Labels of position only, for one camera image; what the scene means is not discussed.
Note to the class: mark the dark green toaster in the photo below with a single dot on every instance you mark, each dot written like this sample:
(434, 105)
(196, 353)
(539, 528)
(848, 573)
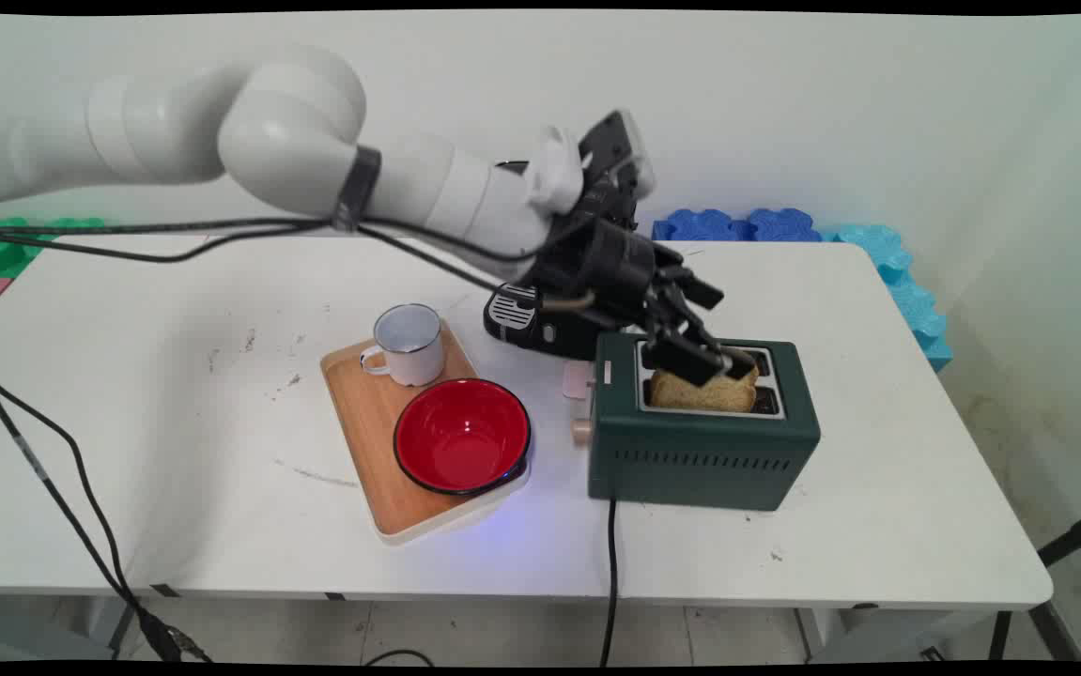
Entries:
(700, 451)

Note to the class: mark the blue foam mat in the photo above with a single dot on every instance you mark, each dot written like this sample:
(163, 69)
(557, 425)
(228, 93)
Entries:
(737, 225)

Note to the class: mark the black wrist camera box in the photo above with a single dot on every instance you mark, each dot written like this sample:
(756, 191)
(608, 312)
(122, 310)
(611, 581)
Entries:
(620, 150)

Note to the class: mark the white enamel mug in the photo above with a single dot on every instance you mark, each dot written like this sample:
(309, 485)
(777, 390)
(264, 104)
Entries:
(409, 347)

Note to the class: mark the red enamel bowl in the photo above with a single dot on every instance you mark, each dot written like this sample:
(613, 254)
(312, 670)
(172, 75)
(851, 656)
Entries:
(462, 437)

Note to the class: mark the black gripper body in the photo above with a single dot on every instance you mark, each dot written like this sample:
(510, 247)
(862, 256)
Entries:
(610, 258)

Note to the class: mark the black device with white grille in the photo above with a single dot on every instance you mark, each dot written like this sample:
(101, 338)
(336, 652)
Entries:
(526, 324)

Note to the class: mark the wooden serving tray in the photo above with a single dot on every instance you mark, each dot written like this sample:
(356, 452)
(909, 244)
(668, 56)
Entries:
(366, 422)

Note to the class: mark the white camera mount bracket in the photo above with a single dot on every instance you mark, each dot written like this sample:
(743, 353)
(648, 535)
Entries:
(554, 169)

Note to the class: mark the cyan foam mat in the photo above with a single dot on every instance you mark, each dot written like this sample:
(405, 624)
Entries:
(906, 291)

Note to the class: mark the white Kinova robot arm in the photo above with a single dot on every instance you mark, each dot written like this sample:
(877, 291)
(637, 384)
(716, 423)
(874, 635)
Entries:
(286, 131)

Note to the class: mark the black tripod stand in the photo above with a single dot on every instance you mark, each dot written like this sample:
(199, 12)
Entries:
(1075, 545)

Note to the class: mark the toast bread slice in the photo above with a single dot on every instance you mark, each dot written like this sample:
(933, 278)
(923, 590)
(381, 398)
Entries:
(700, 394)

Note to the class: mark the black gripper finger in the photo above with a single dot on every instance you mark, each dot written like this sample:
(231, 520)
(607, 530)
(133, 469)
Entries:
(681, 357)
(702, 291)

